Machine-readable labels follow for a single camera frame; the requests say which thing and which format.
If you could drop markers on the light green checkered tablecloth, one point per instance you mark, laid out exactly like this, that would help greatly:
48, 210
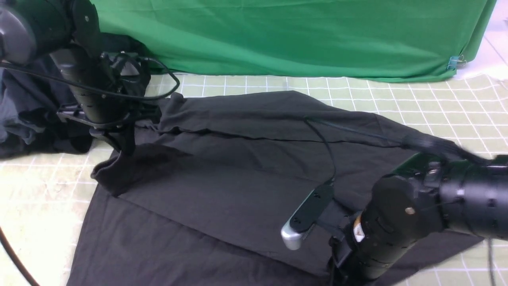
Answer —
44, 197

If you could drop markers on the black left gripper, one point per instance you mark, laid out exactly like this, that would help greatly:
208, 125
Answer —
112, 123

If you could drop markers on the pile of dark clothes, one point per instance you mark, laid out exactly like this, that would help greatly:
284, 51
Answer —
29, 123

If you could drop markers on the blue binder clip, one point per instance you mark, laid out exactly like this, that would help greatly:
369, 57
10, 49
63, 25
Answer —
456, 62

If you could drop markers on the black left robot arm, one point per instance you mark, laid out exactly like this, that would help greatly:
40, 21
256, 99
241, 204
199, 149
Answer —
64, 82

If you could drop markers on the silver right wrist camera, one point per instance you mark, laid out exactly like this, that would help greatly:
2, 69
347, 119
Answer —
303, 220

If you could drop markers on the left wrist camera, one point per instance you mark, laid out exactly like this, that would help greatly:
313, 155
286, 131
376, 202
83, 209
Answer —
133, 72

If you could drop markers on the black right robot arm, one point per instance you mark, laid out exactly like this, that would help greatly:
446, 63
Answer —
422, 196

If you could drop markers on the dark gray long-sleeve shirt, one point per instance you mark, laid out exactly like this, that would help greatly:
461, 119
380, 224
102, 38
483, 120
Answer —
202, 200

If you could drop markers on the green backdrop cloth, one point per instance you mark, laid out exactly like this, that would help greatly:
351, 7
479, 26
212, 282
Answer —
392, 41

